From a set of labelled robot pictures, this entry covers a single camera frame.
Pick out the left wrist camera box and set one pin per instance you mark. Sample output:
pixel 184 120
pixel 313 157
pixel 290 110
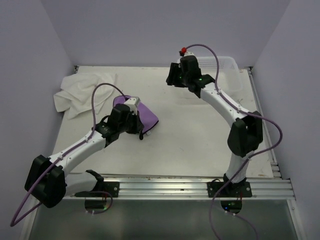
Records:
pixel 133 103

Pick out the white crumpled towel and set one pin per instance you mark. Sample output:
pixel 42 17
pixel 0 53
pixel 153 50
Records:
pixel 76 91

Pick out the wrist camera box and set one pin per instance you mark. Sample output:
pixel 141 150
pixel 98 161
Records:
pixel 185 51
pixel 133 103

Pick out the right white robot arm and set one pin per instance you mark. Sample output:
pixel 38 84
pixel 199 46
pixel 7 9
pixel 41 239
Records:
pixel 246 131

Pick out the white perforated plastic basket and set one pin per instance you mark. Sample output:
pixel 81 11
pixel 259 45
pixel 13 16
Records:
pixel 229 79

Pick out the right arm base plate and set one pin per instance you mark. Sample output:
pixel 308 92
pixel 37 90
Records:
pixel 232 190

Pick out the aluminium mounting rail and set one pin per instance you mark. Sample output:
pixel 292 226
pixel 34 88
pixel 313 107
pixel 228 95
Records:
pixel 194 188

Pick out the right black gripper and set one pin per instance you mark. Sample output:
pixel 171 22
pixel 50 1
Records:
pixel 172 80

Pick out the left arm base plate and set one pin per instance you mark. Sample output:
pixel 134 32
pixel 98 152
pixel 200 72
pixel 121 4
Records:
pixel 110 187

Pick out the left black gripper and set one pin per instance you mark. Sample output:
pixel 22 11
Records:
pixel 137 126

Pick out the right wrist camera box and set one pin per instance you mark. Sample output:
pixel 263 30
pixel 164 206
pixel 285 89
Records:
pixel 185 51

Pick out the purple microfiber towel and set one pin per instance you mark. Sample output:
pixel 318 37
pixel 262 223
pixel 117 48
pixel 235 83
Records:
pixel 147 117

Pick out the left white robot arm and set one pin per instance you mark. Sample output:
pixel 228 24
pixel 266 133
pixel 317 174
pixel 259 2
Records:
pixel 49 179

